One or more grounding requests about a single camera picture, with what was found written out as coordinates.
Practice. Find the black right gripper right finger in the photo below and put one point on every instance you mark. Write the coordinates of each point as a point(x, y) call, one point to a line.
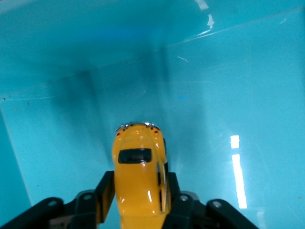
point(183, 210)

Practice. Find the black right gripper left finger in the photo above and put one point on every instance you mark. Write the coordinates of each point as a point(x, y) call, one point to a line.
point(104, 195)

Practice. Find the yellow beetle toy car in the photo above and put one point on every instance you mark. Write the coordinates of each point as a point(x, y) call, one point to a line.
point(135, 186)

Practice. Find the turquoise plastic bin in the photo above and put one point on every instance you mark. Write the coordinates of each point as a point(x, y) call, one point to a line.
point(214, 95)

